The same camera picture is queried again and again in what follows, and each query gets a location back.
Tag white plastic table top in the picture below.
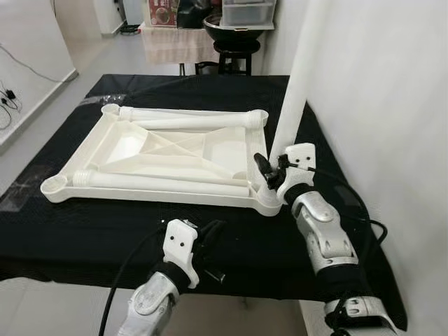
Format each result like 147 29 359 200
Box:
40 103 284 216

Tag black round stool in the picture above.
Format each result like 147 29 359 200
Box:
196 38 261 76

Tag beige checked cloth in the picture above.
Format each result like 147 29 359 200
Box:
140 24 219 67

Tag clear plastic storage box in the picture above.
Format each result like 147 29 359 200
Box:
221 0 278 27

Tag crumpled clear tape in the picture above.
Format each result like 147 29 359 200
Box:
79 92 128 107

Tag red printed box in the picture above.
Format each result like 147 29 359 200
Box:
147 0 177 29

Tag clear tape patch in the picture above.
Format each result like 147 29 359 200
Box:
0 178 44 212

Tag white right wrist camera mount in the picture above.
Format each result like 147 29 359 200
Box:
276 142 317 204

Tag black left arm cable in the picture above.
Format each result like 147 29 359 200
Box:
98 224 169 336

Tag black wall plug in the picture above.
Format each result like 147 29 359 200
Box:
0 83 22 109

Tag black wall cable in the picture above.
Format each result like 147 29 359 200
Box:
0 43 76 83

